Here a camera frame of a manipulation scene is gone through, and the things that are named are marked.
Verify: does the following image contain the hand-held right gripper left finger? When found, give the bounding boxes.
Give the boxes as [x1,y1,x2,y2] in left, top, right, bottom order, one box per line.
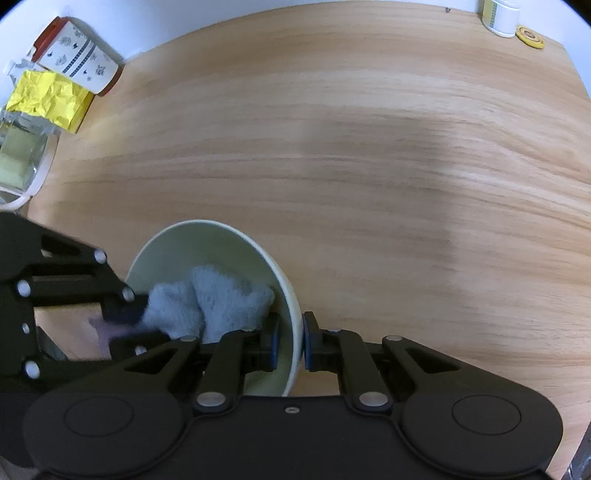
[108,313,282,414]

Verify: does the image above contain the crumpled yellow bag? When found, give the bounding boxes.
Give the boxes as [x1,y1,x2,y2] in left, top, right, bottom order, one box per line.
[6,69,95,134]

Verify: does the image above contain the glass pitcher with white lid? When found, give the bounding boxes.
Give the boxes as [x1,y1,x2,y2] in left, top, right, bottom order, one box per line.
[0,108,60,208]

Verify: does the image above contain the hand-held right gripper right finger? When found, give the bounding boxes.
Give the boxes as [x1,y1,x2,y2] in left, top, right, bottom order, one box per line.
[302,311,467,411]

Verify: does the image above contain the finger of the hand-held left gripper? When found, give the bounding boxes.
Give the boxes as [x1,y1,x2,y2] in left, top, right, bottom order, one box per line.
[0,212,149,326]
[23,330,171,384]

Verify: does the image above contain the pale green bowl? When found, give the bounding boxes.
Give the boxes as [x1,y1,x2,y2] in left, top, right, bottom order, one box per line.
[124,220,304,398]

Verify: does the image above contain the red lid patterned tumbler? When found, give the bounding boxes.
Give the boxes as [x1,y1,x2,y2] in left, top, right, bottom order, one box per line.
[32,16,124,97]

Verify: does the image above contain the pink and grey cloth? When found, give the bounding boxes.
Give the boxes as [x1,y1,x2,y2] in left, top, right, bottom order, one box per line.
[90,264,275,344]

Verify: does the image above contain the small yellow disc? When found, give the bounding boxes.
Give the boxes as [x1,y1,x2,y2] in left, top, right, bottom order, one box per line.
[515,25,546,51]

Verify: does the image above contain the small white jar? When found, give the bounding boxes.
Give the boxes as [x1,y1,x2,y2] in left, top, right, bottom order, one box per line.
[478,0,520,38]

